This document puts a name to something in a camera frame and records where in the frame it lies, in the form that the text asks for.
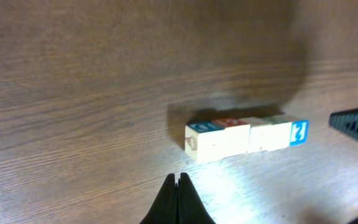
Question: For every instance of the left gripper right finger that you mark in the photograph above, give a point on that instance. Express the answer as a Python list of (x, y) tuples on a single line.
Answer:
[(190, 207)]

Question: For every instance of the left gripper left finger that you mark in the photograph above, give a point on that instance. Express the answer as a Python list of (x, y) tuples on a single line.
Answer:
[(164, 207)]

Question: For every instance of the wooden block letter N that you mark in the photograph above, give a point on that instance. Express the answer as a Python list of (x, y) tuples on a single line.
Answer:
[(277, 135)]

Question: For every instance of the wooden block number one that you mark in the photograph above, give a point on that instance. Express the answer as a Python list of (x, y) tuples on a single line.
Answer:
[(236, 136)]

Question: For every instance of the wooden block blue two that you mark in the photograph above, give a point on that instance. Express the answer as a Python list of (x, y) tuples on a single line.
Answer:
[(299, 130)]

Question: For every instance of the wooden block number four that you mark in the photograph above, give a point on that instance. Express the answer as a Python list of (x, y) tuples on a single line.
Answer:
[(204, 142)]

